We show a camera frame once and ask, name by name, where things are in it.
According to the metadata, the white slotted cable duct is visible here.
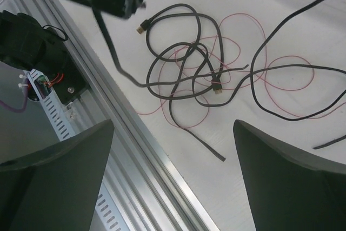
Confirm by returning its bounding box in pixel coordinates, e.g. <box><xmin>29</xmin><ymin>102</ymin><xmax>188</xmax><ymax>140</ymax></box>
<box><xmin>27</xmin><ymin>70</ymin><xmax>128</xmax><ymax>230</ymax></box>

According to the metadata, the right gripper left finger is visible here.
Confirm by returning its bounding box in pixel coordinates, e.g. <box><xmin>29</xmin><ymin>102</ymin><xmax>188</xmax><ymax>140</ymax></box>
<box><xmin>1</xmin><ymin>120</ymin><xmax>114</xmax><ymax>230</ymax></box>

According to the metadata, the black cable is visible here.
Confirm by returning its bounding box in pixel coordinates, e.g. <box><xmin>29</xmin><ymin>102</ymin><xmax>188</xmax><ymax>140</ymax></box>
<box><xmin>135</xmin><ymin>3</ymin><xmax>249</xmax><ymax>107</ymax></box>
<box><xmin>91</xmin><ymin>0</ymin><xmax>346</xmax><ymax>163</ymax></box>

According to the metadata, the aluminium mounting rail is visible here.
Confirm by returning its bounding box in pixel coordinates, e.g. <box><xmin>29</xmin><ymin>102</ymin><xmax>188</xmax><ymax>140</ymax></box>
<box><xmin>1</xmin><ymin>0</ymin><xmax>217</xmax><ymax>230</ymax></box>

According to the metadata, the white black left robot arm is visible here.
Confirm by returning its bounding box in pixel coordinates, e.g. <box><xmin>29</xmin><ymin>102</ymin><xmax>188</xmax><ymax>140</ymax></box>
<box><xmin>1</xmin><ymin>0</ymin><xmax>144</xmax><ymax>74</ymax></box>

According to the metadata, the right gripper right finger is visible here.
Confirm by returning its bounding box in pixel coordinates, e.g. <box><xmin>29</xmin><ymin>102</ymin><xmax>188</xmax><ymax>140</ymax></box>
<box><xmin>233</xmin><ymin>120</ymin><xmax>345</xmax><ymax>230</ymax></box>

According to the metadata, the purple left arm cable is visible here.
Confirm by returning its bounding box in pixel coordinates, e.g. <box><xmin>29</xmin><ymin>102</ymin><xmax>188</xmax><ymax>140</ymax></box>
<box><xmin>0</xmin><ymin>79</ymin><xmax>29</xmax><ymax>114</ymax></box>

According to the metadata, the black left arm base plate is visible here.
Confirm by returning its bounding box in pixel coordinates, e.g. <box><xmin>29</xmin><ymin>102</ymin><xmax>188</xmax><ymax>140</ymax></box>
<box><xmin>48</xmin><ymin>53</ymin><xmax>89</xmax><ymax>105</ymax></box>

